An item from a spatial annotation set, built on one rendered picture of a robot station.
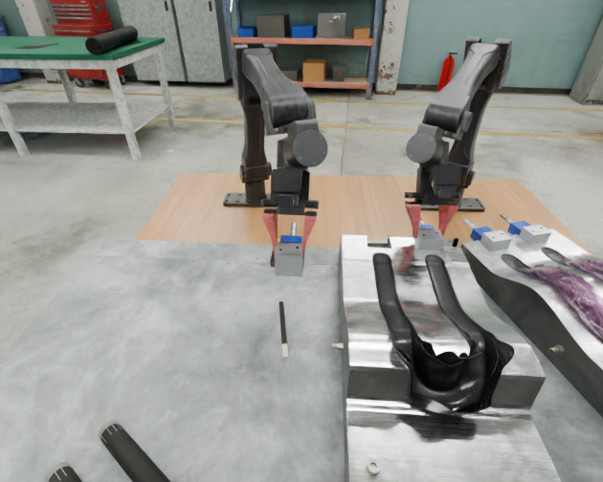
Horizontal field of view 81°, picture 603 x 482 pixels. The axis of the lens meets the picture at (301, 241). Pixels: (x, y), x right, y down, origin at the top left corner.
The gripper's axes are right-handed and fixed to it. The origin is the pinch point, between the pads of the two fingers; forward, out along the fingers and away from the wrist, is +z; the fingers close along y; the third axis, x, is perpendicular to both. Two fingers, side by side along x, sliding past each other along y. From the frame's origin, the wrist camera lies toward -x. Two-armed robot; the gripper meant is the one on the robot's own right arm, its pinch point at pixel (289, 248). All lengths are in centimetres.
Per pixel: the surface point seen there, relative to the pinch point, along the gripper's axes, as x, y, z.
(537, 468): -23.7, 34.2, 22.2
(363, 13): 482, 55, -254
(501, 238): 17, 47, -2
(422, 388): -16.1, 21.6, 17.0
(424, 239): 10.2, 27.8, -1.5
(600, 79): 446, 368, -164
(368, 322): -11.1, 13.8, 9.3
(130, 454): -23.9, -18.4, 24.6
